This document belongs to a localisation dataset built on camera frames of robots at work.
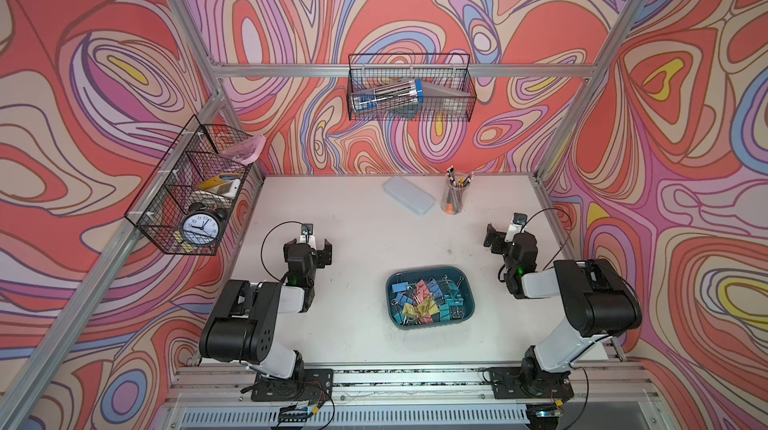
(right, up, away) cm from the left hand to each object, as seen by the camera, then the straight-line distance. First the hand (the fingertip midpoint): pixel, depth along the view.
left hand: (312, 240), depth 93 cm
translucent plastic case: (+32, +15, +21) cm, 41 cm away
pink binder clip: (+34, -14, -6) cm, 38 cm away
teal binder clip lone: (+27, -20, -11) cm, 36 cm away
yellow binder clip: (+36, -18, -10) cm, 41 cm away
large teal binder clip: (+40, -19, -9) cm, 45 cm away
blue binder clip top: (+38, -14, -5) cm, 41 cm away
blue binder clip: (+27, -13, -7) cm, 31 cm away
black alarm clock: (-19, +6, -26) cm, 32 cm away
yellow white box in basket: (-17, +17, -19) cm, 30 cm away
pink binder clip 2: (+35, -21, -11) cm, 42 cm away
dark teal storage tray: (+35, -10, -3) cm, 37 cm away
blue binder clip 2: (+28, -16, -7) cm, 33 cm away
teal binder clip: (+43, -16, -9) cm, 47 cm away
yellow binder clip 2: (+30, -17, -13) cm, 37 cm away
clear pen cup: (+47, +15, +8) cm, 50 cm away
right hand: (+62, +2, +3) cm, 62 cm away
